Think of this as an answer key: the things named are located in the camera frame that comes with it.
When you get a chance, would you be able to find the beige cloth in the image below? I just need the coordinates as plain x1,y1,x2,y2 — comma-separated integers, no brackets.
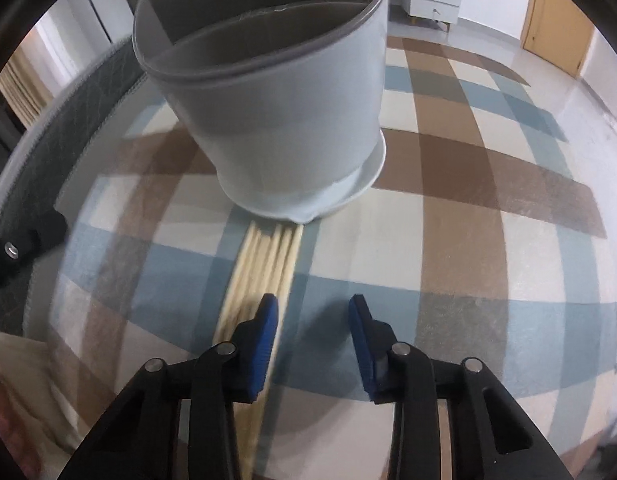
0,330,96,480

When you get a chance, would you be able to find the beige curtain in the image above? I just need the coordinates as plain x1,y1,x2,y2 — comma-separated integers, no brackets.
0,47,54,128

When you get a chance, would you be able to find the grey divided utensil holder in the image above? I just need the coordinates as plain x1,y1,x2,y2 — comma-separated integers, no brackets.
132,0,388,225

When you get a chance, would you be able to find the wooden door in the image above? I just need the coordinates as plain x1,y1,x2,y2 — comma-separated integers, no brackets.
520,0,597,78

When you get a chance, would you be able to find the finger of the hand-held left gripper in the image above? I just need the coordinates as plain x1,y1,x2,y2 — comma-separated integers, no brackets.
0,210,69,288

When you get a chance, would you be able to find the person's left hand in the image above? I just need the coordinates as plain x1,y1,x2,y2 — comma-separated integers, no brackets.
0,355,42,478

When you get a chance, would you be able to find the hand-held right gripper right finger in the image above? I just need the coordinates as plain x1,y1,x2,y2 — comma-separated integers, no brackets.
349,294,574,480

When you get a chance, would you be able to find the checkered tablecloth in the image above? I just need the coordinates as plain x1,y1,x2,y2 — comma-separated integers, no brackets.
23,35,617,480

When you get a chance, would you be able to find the bundle of wooden chopsticks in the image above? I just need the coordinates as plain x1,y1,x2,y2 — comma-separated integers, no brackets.
211,224,305,480

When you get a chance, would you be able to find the grey quilted bed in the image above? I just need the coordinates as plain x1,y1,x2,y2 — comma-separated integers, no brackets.
0,35,149,331

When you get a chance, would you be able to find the white wardrobe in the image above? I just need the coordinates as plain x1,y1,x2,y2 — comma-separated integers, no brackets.
33,0,134,76

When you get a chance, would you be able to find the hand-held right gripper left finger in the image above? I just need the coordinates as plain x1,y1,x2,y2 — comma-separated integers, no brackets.
58,294,280,480

